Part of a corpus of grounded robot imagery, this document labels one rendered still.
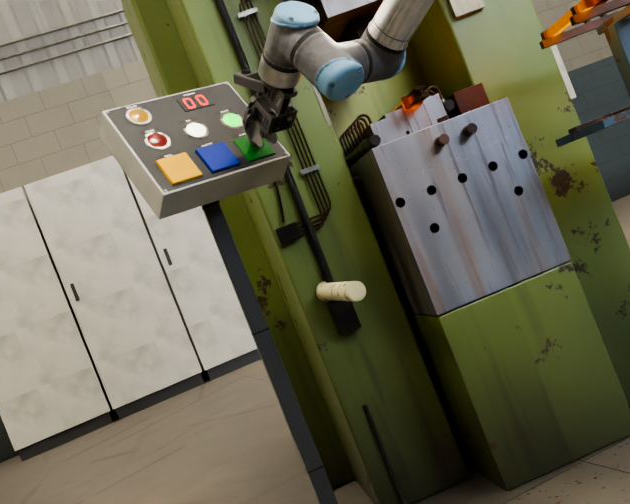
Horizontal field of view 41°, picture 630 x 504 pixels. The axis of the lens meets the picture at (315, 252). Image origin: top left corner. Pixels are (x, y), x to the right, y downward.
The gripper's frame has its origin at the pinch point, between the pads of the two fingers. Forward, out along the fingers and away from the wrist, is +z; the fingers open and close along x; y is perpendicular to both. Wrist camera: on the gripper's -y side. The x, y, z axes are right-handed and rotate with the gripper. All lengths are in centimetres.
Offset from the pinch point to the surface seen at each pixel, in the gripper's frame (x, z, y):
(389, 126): 39.5, 3.1, 5.7
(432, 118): 50, 0, 10
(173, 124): -13.9, 1.6, -12.2
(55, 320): 90, 465, -260
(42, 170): 143, 443, -402
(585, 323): 61, 21, 70
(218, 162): -11.2, 0.8, 2.8
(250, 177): -3.9, 4.9, 6.4
